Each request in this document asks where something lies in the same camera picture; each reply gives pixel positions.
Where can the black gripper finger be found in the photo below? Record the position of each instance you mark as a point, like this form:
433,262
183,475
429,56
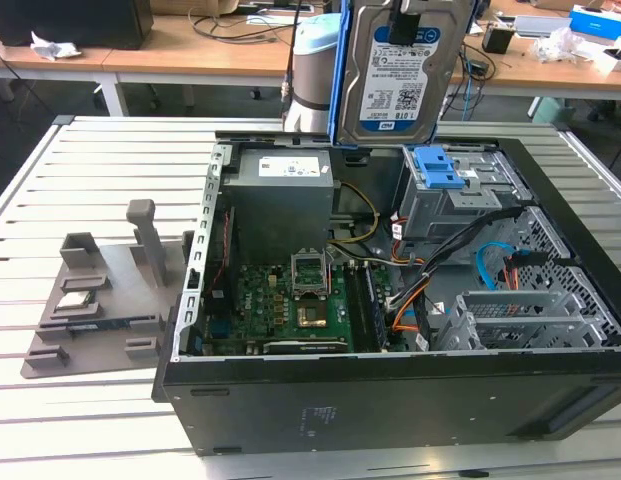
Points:
404,25

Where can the hard disk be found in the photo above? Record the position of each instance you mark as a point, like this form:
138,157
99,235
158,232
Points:
395,85

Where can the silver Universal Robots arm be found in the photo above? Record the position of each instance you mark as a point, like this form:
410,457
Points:
310,75

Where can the grey metal disk bay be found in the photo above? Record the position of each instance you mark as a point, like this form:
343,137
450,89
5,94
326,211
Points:
515,310

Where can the white power strip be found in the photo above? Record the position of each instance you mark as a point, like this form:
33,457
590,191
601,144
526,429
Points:
442,109

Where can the black pen cup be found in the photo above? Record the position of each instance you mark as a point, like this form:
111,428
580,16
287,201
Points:
497,40

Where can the blue drive latch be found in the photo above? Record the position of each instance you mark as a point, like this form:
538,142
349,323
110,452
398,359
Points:
435,170

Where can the clear plastic bags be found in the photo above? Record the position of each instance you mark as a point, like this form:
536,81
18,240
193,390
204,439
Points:
560,45

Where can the teal bin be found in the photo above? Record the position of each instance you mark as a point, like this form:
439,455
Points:
550,110

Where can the grey metal drive cage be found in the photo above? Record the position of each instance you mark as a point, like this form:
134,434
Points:
440,215

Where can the blue cardboard box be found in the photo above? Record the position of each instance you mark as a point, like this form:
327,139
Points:
597,22

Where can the grey power supply unit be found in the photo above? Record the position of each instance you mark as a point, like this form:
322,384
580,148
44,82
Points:
275,210

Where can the wooden desk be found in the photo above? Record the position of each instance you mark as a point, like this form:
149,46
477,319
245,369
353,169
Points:
155,60

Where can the CPU socket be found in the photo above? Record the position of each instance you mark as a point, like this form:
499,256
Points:
311,315

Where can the green motherboard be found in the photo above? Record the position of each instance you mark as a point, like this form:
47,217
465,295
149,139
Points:
260,300

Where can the black graphics card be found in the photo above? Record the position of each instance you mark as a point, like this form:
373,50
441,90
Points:
300,346

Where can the large black box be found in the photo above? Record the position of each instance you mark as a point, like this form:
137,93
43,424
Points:
65,20

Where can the crumpled white paper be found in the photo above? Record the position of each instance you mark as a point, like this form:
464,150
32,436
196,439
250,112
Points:
52,47

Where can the black open PC case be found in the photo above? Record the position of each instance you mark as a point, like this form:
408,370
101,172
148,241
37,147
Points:
390,400

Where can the grey parts rack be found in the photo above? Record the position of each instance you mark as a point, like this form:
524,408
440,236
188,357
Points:
120,300

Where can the silver CPU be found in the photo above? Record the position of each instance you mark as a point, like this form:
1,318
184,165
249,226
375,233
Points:
76,299

